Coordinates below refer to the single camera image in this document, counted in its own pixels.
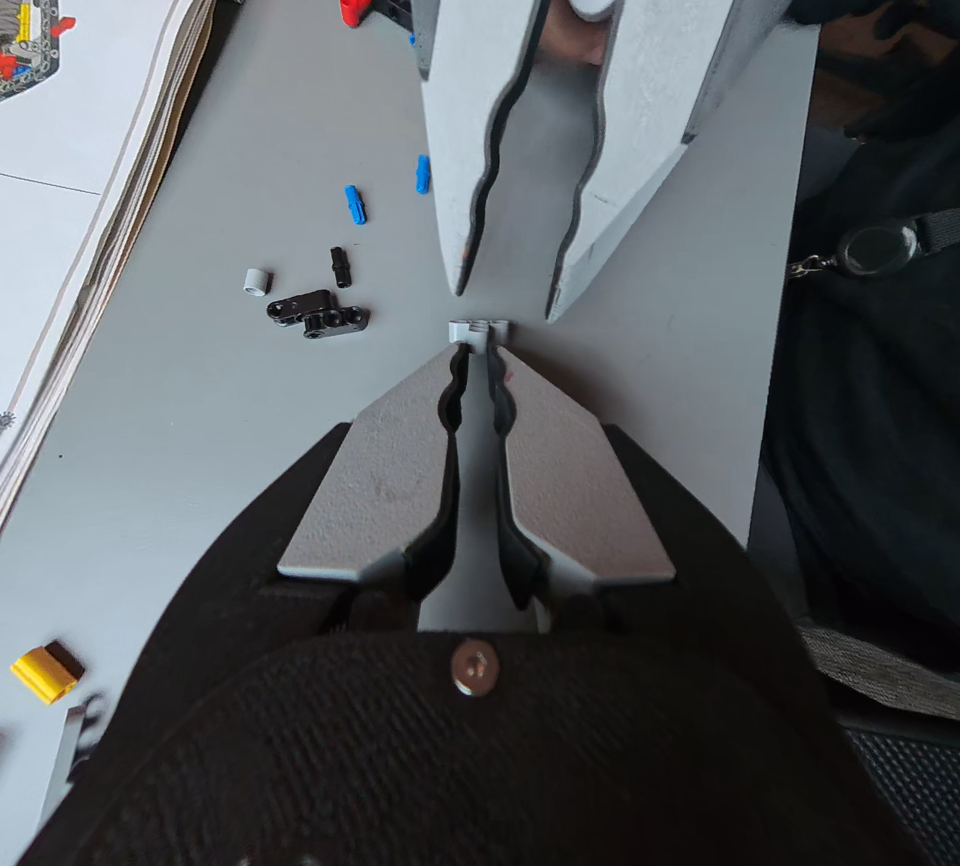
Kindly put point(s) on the person's dark clothed torso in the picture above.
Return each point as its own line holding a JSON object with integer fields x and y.
{"x": 862, "y": 431}

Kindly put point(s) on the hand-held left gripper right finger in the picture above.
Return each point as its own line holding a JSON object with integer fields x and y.
{"x": 577, "y": 491}

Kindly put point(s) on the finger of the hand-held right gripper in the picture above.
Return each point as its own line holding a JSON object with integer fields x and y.
{"x": 675, "y": 55}
{"x": 480, "y": 18}

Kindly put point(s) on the blue lego pin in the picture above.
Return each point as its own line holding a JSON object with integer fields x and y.
{"x": 422, "y": 173}
{"x": 355, "y": 204}

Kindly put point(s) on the pile of loose lego pieces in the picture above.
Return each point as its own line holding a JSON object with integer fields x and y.
{"x": 79, "y": 723}

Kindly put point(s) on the small grey lego bushing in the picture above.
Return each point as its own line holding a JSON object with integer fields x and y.
{"x": 257, "y": 281}

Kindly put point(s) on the black lego pin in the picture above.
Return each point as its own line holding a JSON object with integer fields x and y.
{"x": 341, "y": 266}

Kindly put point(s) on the yellow lego connector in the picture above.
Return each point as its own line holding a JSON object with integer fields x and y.
{"x": 41, "y": 675}

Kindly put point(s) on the brown lego connector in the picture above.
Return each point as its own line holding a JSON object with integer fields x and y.
{"x": 67, "y": 656}

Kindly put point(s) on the grey T-shaped lego beam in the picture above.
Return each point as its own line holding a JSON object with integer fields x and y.
{"x": 480, "y": 329}

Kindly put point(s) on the white instruction booklet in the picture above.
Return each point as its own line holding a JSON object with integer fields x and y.
{"x": 112, "y": 130}

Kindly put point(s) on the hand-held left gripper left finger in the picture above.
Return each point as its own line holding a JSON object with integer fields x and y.
{"x": 375, "y": 491}

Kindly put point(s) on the person's right hand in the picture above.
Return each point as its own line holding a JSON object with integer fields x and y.
{"x": 574, "y": 44}

